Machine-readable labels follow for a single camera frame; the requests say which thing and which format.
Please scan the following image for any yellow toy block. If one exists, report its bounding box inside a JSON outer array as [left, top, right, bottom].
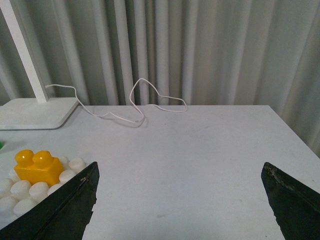
[[14, 149, 64, 186]]

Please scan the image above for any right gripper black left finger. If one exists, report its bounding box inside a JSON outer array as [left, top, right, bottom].
[[0, 162, 100, 240]]

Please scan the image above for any white studded base plate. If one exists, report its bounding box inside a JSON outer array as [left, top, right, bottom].
[[0, 156, 88, 229]]

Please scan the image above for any white lamp cable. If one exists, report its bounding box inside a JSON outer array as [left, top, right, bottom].
[[44, 78, 188, 124]]

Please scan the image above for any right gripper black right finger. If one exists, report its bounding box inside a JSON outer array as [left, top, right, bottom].
[[261, 162, 320, 240]]

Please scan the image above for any white desk lamp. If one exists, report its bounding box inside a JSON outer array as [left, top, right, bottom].
[[0, 0, 78, 131]]

